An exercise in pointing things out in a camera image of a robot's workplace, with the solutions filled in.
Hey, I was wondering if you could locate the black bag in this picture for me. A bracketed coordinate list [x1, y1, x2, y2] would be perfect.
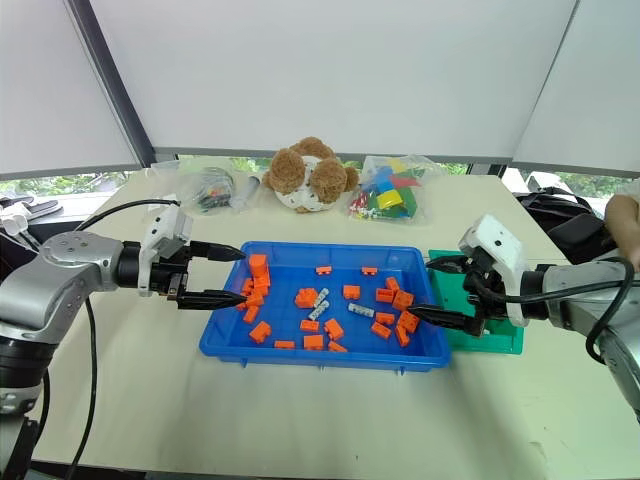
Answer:
[513, 186, 617, 265]

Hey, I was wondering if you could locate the dark window frame post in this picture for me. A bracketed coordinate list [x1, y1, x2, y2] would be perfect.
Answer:
[66, 0, 157, 172]

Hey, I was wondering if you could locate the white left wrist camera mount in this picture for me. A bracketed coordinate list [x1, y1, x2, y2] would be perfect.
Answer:
[138, 204, 195, 299]

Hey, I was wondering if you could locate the blue plastic tray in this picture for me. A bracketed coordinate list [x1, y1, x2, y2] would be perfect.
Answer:
[198, 241, 454, 374]

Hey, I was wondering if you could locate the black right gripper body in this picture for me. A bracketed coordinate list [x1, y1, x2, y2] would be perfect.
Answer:
[462, 248, 510, 338]

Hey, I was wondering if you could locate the clear bag of coloured blocks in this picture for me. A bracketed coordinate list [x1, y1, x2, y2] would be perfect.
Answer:
[346, 154, 432, 225]

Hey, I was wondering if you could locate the grey tube in clear bag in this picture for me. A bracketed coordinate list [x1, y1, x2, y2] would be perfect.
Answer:
[228, 173, 265, 210]

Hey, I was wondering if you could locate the black flat object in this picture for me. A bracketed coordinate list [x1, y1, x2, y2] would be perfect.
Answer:
[0, 196, 62, 222]

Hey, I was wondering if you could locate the clear bag of dark parts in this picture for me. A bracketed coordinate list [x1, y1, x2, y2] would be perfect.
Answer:
[176, 161, 242, 217]

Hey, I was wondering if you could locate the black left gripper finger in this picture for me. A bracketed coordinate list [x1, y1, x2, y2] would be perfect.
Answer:
[187, 241, 248, 264]
[176, 288, 250, 312]

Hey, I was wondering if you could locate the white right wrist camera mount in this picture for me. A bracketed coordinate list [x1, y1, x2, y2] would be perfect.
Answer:
[458, 214, 532, 329]

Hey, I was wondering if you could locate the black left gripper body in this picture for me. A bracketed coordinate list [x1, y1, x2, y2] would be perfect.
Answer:
[148, 240, 194, 304]

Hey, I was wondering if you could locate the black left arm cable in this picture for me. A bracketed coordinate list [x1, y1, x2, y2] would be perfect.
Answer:
[67, 198, 182, 469]

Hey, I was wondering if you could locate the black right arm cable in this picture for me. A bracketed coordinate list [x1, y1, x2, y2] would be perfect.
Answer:
[468, 257, 637, 367]

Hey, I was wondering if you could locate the brown and white plush toy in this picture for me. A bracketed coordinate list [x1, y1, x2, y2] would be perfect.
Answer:
[261, 135, 361, 216]

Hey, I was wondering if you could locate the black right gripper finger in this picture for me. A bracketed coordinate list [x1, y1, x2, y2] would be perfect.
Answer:
[406, 303, 484, 337]
[425, 254, 472, 275]

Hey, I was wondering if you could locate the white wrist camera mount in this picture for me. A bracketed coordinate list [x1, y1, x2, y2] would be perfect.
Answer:
[458, 214, 532, 329]
[138, 204, 195, 299]

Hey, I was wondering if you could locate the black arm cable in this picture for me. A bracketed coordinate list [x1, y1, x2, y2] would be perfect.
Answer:
[67, 198, 182, 469]
[468, 257, 637, 367]

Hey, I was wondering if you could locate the white small object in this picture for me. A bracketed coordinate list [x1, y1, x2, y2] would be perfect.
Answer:
[0, 213, 32, 237]

